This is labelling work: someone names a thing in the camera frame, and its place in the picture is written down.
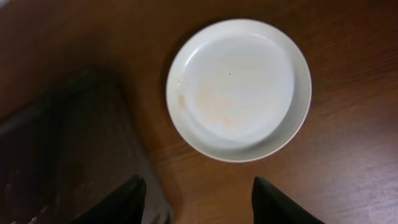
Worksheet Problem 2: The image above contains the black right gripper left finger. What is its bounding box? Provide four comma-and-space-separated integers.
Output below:
71, 175, 146, 224

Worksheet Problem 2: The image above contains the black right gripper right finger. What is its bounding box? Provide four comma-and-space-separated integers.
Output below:
251, 177, 323, 224

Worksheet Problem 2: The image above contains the white plate top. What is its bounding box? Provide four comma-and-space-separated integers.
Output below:
165, 19, 312, 163

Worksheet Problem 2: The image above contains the dark brown serving tray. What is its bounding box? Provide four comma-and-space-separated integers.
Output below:
1, 69, 174, 223

